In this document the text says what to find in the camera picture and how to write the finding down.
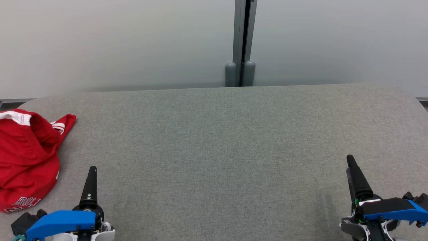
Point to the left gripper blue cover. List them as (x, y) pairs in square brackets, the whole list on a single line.
[(60, 222)]

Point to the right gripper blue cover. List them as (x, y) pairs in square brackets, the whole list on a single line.
[(388, 209)]

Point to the red Bulls jersey white sleeves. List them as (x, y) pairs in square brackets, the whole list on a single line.
[(33, 192)]

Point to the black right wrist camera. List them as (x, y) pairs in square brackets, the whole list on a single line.
[(419, 199)]

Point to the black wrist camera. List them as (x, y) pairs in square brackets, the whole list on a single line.
[(419, 199), (25, 221)]

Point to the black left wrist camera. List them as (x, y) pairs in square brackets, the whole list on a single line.
[(25, 221)]

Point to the grey cylinder post foot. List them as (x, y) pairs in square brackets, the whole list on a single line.
[(230, 75), (249, 73)]

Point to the grey metal wall post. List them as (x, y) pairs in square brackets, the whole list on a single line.
[(243, 30)]

